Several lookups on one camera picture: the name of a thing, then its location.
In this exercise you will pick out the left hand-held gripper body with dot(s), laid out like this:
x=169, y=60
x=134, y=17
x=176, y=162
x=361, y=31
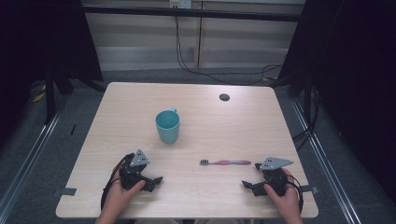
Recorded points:
x=134, y=174

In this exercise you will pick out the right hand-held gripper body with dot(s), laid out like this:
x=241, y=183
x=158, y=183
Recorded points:
x=274, y=179

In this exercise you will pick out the pink toothbrush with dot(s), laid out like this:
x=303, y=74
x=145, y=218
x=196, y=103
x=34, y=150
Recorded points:
x=229, y=162

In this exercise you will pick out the teal plastic cup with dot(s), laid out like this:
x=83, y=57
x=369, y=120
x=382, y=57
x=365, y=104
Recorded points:
x=167, y=126

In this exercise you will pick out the person's right hand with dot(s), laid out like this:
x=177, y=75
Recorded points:
x=285, y=200

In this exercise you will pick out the person's left hand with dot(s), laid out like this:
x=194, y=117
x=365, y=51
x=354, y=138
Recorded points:
x=120, y=194

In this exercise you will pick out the grey tape strip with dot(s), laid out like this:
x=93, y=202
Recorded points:
x=67, y=191
x=309, y=188

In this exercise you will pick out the dark round table grommet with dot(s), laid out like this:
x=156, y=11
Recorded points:
x=224, y=97

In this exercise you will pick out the black stand leg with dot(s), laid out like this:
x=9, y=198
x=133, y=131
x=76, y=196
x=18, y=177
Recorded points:
x=308, y=99
x=49, y=99

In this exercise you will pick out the yellow floor scrap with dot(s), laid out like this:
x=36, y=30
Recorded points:
x=38, y=97

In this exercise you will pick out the black curtain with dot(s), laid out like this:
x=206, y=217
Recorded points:
x=40, y=43
x=351, y=77

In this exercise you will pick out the black horizontal bar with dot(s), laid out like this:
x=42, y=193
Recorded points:
x=186, y=13

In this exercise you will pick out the metal floor rail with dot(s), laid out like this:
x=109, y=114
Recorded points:
x=26, y=165
x=327, y=174

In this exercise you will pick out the white wall power outlet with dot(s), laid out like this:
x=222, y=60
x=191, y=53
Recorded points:
x=180, y=3

